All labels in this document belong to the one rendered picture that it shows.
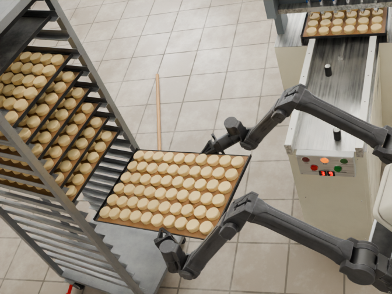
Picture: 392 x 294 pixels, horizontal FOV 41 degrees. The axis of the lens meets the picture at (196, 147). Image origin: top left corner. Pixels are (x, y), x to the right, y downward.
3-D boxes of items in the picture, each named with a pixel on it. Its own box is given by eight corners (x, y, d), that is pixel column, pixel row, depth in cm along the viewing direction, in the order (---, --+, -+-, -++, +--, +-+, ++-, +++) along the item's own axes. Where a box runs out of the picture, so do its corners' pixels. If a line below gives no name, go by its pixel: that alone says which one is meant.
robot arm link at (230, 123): (252, 151, 216) (261, 135, 219) (245, 136, 207) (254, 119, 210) (227, 144, 222) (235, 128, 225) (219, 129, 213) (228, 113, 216)
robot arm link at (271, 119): (289, 118, 178) (301, 93, 182) (275, 109, 178) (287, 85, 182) (251, 155, 218) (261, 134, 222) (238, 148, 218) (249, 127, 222)
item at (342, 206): (326, 149, 330) (308, 35, 267) (384, 151, 317) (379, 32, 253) (309, 247, 290) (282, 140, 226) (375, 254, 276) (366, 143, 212)
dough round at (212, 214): (215, 207, 198) (213, 205, 197) (222, 214, 194) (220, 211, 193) (205, 216, 197) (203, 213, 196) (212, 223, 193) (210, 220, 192)
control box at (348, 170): (301, 168, 238) (297, 149, 228) (356, 171, 229) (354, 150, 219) (300, 174, 236) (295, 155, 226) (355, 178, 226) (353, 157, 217)
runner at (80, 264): (141, 281, 269) (139, 279, 266) (138, 286, 267) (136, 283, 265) (48, 251, 299) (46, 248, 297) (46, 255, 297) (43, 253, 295)
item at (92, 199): (174, 218, 289) (172, 215, 287) (171, 222, 287) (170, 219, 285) (84, 196, 319) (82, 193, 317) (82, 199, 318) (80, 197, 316)
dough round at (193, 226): (188, 224, 198) (185, 221, 197) (200, 220, 197) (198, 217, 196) (188, 234, 195) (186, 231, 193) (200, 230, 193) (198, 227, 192)
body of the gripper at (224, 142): (209, 134, 220) (224, 125, 220) (217, 150, 227) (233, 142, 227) (214, 143, 216) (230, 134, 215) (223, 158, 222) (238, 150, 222)
